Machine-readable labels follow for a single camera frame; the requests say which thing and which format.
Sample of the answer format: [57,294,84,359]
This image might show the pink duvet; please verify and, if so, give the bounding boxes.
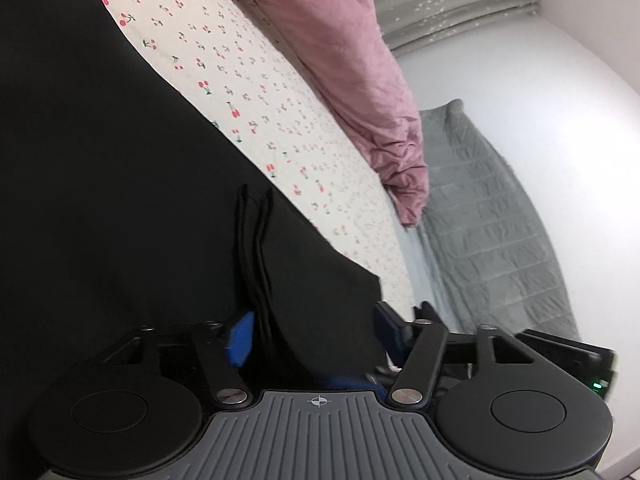
[200,0,431,228]

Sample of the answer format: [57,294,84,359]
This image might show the cherry print bedsheet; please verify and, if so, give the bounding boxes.
[30,0,416,313]

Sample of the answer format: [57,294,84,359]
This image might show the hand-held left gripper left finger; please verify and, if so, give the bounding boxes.
[97,311,257,408]

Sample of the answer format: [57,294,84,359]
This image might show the grey quilted blanket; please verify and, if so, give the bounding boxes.
[416,98,582,343]

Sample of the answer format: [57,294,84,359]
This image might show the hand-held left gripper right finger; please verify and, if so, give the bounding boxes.
[372,301,537,407]

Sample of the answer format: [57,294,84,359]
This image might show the black pants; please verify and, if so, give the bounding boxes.
[0,0,386,441]

